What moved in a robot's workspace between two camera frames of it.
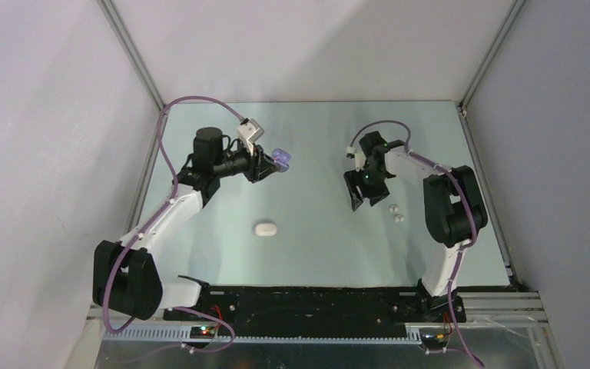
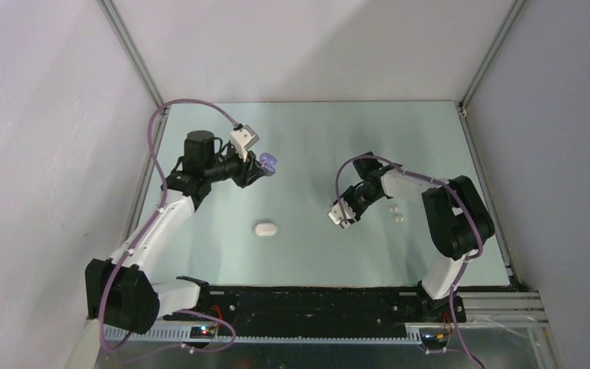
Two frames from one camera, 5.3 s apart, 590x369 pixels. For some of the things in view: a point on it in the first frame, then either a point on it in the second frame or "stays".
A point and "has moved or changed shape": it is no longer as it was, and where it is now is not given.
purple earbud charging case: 283,157 has moved or changed shape
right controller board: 435,340 stays
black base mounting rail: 280,310 stays
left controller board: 202,332 stays
